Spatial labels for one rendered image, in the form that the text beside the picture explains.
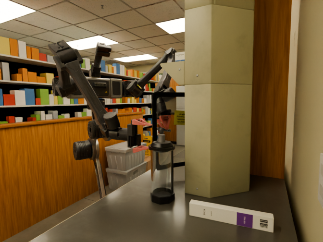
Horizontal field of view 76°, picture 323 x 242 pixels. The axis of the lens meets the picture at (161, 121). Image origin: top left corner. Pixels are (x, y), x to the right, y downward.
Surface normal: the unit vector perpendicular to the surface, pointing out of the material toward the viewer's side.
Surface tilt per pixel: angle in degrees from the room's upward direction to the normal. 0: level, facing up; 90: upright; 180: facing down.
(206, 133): 90
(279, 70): 90
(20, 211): 90
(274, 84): 90
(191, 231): 0
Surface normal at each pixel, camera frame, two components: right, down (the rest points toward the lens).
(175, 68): -0.45, 0.09
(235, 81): 0.31, 0.08
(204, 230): -0.01, -1.00
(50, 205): 0.89, 0.03
